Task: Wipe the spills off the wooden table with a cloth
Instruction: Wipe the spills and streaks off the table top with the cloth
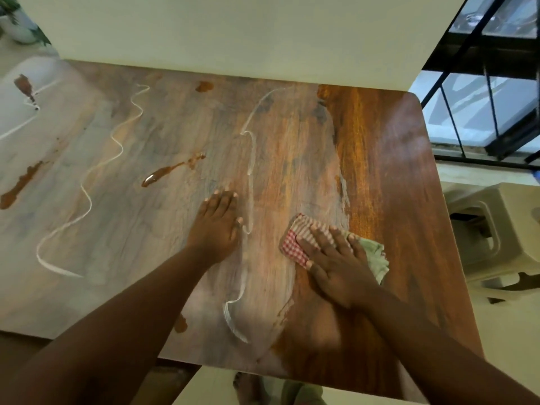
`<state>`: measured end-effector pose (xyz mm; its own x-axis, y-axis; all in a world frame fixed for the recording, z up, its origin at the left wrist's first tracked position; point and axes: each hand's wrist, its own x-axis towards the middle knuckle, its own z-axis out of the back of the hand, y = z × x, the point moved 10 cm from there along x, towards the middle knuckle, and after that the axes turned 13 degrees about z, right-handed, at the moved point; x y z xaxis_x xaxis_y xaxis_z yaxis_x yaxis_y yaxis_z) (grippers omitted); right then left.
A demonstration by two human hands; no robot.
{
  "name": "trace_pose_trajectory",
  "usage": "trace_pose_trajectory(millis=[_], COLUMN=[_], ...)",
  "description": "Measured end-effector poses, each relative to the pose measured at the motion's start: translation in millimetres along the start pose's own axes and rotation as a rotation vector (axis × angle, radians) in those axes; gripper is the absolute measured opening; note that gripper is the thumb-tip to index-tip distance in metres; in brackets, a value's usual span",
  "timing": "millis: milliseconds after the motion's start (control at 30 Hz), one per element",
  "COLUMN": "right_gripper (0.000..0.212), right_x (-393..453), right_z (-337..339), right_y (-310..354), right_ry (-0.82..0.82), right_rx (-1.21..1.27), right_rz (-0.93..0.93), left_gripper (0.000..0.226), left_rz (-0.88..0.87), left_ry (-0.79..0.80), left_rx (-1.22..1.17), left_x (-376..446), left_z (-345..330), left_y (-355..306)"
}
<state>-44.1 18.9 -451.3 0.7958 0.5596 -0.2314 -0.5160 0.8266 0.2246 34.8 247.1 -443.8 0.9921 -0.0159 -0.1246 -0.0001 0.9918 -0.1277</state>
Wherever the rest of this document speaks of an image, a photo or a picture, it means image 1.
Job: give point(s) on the wooden table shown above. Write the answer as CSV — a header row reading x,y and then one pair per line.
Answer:
x,y
379,164

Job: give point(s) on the person's right forearm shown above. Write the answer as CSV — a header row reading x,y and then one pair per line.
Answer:
x,y
443,358

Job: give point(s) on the person's right hand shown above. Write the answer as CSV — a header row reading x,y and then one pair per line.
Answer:
x,y
341,274

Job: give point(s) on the person's bare foot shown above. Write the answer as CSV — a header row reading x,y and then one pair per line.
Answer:
x,y
249,390

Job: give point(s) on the person's left hand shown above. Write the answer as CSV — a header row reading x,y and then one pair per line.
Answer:
x,y
217,231

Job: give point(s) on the red checked cleaning cloth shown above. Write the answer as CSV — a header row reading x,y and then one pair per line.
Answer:
x,y
292,244

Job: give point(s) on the plant in white pot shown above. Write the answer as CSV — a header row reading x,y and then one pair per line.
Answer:
x,y
19,27

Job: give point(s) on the beige plastic stool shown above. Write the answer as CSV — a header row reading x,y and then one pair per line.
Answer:
x,y
510,231

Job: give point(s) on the person's left forearm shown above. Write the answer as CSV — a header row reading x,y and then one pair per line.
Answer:
x,y
105,345

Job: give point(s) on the black window grille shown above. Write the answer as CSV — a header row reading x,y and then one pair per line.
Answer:
x,y
485,50

